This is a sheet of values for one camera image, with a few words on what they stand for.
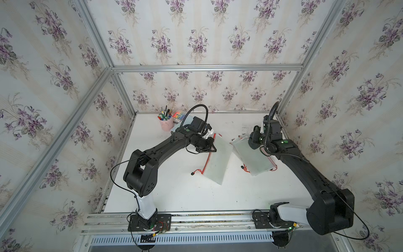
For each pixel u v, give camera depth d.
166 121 1.01
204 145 0.74
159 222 0.73
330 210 0.39
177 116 1.20
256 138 0.74
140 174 0.47
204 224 0.73
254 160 0.94
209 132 0.80
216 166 0.82
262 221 0.73
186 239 0.76
